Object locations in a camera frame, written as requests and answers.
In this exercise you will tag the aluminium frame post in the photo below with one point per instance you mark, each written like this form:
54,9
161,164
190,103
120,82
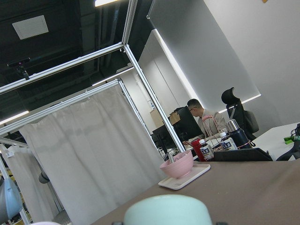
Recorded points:
80,60

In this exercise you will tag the white curtain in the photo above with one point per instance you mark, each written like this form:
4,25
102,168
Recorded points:
96,153

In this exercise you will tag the dark thermos bottle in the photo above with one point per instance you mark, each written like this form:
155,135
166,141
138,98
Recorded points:
238,135

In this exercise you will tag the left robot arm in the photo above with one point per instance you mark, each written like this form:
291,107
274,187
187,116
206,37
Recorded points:
10,200

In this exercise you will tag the man at desk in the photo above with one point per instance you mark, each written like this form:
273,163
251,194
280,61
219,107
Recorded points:
211,123

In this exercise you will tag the cream plastic tray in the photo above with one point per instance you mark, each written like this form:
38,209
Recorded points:
178,183

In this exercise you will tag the mint green cup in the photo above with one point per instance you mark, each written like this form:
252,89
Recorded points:
168,210

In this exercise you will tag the black office chair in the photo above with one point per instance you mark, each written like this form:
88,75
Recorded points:
245,119

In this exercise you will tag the labelled drink bottle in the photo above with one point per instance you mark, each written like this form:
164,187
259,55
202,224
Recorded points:
227,142
206,150

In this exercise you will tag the pink bowl with ice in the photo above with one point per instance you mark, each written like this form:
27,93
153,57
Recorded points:
182,165

